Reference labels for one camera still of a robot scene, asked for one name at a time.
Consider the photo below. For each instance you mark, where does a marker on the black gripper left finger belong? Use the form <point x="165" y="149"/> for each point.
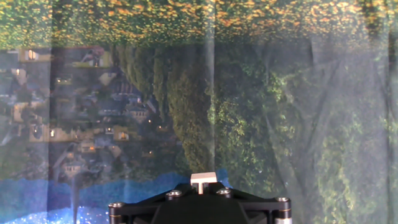
<point x="130" y="211"/>

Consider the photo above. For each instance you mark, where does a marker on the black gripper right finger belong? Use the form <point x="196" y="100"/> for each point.
<point x="267" y="210"/>

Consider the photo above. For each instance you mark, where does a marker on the galaxy and landscape printed cloth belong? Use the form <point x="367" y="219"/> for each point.
<point x="248" y="93"/>

